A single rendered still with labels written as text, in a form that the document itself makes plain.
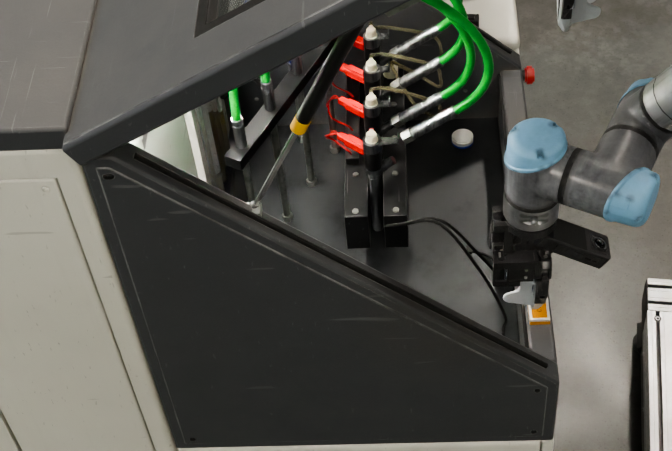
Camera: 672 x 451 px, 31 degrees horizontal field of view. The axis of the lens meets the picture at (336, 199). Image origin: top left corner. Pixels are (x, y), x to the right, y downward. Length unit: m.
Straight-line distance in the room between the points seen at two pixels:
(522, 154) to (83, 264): 0.57
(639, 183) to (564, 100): 1.98
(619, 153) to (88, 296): 0.71
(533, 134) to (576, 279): 1.56
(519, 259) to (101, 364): 0.60
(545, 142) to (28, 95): 0.63
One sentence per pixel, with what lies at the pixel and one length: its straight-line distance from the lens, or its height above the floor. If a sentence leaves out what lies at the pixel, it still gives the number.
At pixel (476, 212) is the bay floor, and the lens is 2.13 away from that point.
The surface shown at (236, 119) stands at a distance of 1.84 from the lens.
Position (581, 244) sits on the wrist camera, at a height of 1.12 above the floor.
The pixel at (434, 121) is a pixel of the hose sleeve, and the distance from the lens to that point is 1.84.
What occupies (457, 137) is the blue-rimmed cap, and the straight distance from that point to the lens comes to 2.23.
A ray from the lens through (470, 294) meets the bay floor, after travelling 2.02.
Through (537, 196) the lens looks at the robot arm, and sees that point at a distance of 1.59.
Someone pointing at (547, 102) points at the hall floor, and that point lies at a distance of 3.51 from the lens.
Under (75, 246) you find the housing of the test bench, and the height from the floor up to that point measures 1.29.
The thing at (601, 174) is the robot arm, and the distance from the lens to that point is 1.55.
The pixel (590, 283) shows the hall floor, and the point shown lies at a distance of 3.10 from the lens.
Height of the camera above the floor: 2.45
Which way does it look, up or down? 48 degrees down
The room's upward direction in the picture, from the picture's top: 6 degrees counter-clockwise
